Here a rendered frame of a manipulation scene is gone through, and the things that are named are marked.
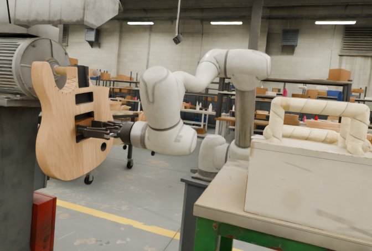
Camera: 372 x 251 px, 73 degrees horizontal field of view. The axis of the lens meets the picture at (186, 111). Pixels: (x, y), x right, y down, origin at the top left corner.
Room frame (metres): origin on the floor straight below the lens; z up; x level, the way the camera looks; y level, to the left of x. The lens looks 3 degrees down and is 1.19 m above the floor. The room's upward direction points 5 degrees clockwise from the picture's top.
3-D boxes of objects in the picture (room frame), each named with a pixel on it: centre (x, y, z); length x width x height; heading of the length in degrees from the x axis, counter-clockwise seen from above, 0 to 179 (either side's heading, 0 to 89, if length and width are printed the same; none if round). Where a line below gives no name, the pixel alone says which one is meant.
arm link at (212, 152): (1.57, -0.20, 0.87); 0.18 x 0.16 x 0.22; 70
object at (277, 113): (0.60, -0.22, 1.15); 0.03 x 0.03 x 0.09
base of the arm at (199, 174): (1.58, -0.17, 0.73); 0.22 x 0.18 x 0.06; 64
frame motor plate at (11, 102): (1.11, 0.81, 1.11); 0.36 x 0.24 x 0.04; 72
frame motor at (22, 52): (1.09, 0.74, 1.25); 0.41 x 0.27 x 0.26; 72
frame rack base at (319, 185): (0.61, -0.31, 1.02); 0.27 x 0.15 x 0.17; 72
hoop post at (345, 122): (0.62, -0.40, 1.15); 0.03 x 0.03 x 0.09
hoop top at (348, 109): (0.57, -0.30, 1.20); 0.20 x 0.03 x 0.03; 71
